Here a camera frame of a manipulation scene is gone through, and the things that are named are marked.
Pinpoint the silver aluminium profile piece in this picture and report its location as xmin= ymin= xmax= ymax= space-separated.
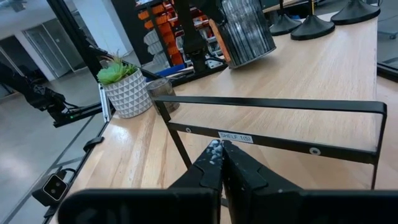
xmin=98 ymin=83 xmax=114 ymax=123

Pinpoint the small table-edge camera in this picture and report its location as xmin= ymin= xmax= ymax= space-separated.
xmin=30 ymin=169 xmax=77 ymax=219

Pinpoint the blue box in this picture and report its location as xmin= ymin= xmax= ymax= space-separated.
xmin=145 ymin=63 xmax=188 ymax=83

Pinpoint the grey double door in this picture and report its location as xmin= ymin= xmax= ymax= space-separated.
xmin=22 ymin=24 xmax=86 ymax=79

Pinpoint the grey glass candle jar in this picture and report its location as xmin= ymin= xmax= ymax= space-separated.
xmin=146 ymin=77 xmax=182 ymax=116

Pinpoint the green succulent in white pot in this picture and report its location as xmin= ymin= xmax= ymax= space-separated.
xmin=96 ymin=52 xmax=154 ymax=120

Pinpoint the black table edge bracket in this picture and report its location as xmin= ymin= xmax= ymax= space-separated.
xmin=83 ymin=136 xmax=105 ymax=154

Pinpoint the orange-label ribbed candle jar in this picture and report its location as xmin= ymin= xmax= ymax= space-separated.
xmin=208 ymin=0 xmax=278 ymax=70

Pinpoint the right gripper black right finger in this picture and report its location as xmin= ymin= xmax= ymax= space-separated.
xmin=222 ymin=139 xmax=398 ymax=224

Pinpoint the wooden shelf with black frame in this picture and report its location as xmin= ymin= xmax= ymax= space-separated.
xmin=154 ymin=11 xmax=388 ymax=191

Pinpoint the black rack with orange bins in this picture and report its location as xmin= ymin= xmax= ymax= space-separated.
xmin=111 ymin=0 xmax=225 ymax=68

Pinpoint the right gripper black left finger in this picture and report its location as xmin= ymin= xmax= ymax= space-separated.
xmin=57 ymin=139 xmax=224 ymax=224

